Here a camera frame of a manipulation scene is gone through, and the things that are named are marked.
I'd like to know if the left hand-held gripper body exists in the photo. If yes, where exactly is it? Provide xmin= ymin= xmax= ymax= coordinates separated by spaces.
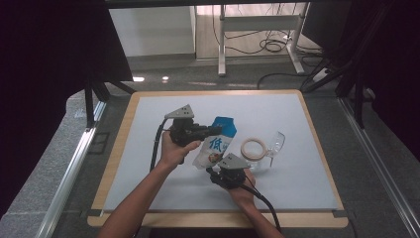
xmin=163 ymin=104 xmax=212 ymax=148

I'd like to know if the white and blue milk pouch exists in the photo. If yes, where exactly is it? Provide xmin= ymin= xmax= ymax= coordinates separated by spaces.
xmin=192 ymin=115 xmax=238 ymax=171

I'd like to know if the white mat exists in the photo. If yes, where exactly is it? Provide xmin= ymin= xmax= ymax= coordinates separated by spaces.
xmin=102 ymin=93 xmax=341 ymax=212

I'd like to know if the person's right hand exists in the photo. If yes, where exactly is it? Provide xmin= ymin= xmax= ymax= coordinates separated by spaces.
xmin=227 ymin=169 xmax=257 ymax=207

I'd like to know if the person's left hand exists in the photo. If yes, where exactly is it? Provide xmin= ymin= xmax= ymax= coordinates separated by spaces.
xmin=159 ymin=131 xmax=202 ymax=172

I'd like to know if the black curtain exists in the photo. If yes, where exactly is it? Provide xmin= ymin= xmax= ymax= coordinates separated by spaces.
xmin=0 ymin=0 xmax=134 ymax=216
xmin=303 ymin=0 xmax=420 ymax=162

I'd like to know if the black tripod stand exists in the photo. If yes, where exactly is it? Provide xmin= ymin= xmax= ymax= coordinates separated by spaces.
xmin=83 ymin=75 xmax=137 ymax=129

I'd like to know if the tangle of black floor cables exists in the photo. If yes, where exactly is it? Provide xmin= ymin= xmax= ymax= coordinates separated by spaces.
xmin=227 ymin=29 xmax=323 ymax=58

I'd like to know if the clear glass pitcher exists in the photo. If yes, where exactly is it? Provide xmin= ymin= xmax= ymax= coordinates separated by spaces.
xmin=240 ymin=131 xmax=287 ymax=171

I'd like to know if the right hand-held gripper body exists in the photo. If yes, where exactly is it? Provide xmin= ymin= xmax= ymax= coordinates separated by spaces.
xmin=210 ymin=153 xmax=251 ymax=190

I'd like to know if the aluminium rail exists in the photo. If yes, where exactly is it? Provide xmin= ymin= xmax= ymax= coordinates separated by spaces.
xmin=36 ymin=100 xmax=108 ymax=238
xmin=338 ymin=97 xmax=420 ymax=237

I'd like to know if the black metal stand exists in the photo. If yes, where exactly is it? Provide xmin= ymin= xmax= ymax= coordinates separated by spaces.
xmin=300 ymin=0 xmax=395 ymax=131

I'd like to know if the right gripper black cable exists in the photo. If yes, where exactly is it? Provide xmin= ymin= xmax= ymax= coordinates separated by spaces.
xmin=242 ymin=182 xmax=283 ymax=234

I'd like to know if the white power strip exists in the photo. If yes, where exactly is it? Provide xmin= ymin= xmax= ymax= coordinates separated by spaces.
xmin=311 ymin=67 xmax=331 ymax=83

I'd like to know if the white metal desk frame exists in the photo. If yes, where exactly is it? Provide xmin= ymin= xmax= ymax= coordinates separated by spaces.
xmin=217 ymin=3 xmax=306 ymax=77

